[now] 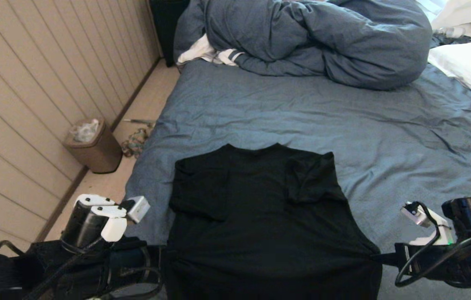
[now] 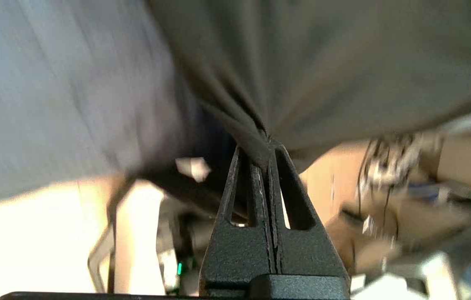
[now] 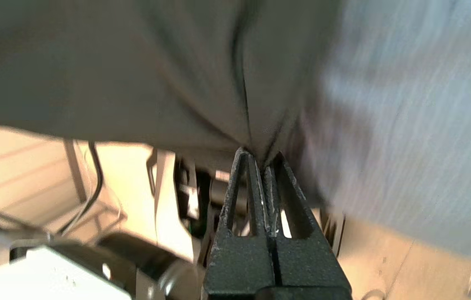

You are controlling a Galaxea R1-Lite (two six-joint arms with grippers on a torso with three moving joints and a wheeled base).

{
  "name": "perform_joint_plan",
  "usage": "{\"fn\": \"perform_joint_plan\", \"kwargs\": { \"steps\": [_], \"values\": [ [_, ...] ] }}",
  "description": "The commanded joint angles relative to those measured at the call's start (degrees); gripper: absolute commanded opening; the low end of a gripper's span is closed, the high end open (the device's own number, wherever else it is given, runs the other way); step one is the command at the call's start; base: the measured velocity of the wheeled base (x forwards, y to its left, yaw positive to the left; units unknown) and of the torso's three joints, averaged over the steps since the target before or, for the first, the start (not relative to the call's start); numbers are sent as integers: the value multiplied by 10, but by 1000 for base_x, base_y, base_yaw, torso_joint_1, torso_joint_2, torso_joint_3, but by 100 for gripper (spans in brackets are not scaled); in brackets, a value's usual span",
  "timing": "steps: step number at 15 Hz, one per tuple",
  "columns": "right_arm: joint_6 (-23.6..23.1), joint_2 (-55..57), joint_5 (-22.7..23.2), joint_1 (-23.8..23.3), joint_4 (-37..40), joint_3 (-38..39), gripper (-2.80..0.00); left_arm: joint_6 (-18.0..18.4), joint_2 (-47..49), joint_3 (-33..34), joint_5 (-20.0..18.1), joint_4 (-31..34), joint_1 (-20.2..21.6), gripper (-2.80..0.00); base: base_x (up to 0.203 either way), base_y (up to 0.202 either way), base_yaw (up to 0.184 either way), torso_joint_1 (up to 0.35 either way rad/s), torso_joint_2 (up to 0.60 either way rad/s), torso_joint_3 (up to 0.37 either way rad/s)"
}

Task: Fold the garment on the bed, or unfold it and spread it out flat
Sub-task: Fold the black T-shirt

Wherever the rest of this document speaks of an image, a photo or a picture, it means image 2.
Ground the white fabric label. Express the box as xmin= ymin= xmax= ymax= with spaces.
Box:
xmin=175 ymin=157 xmax=212 ymax=183

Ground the black t-shirt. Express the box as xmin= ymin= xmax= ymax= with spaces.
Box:
xmin=148 ymin=0 xmax=471 ymax=175

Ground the blue bed sheet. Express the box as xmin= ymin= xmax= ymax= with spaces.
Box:
xmin=0 ymin=0 xmax=236 ymax=205

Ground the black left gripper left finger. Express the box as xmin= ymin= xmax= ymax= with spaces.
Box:
xmin=199 ymin=146 xmax=276 ymax=298

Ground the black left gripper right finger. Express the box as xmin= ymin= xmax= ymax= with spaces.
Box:
xmin=266 ymin=144 xmax=351 ymax=279

